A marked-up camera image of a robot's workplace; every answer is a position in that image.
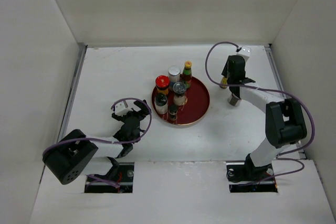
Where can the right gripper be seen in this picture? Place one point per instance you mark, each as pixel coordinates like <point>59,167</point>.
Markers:
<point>224,72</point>

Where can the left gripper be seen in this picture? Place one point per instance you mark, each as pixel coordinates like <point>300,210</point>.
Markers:
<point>142,106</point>

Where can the small brown-cap yellow bottle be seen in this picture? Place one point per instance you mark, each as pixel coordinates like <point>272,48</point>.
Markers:
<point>224,82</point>

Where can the black-cap white salt grinder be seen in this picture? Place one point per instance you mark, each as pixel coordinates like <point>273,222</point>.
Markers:
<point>161,103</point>

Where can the small black-cap pepper jar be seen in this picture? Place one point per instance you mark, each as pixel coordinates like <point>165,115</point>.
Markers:
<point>173,109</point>

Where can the silver-lid brown spice jar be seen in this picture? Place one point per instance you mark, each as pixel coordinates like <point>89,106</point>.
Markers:
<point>234,100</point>

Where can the red-lid sauce jar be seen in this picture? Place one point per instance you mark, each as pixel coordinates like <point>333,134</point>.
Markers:
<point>162,84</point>

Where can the yellow-cap chili sauce bottle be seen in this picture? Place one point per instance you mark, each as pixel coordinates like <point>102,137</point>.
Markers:
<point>187,74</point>

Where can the clear-top white salt grinder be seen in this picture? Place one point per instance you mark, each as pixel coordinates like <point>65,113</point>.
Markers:
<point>179,90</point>

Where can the silver-lid blue-band spice jar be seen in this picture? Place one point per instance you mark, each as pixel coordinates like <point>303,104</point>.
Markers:
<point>174,73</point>

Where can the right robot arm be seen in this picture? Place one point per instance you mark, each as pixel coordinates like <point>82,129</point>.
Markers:
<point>284,121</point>

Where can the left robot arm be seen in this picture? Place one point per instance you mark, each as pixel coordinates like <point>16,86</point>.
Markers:
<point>68,158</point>

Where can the red round lacquer tray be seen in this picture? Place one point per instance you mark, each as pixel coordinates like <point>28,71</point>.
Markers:
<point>197,104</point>

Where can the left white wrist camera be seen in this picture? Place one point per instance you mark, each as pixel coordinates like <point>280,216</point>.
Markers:
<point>121,108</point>

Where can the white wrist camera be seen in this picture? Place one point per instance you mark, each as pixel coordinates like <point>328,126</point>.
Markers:
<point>121,108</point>
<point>245,52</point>

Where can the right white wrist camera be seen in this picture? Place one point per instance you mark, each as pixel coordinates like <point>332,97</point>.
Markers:
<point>245,52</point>

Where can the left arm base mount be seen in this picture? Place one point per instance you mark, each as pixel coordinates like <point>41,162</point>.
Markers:
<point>117,180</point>

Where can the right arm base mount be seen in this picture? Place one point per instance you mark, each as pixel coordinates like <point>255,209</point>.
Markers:
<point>242,181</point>

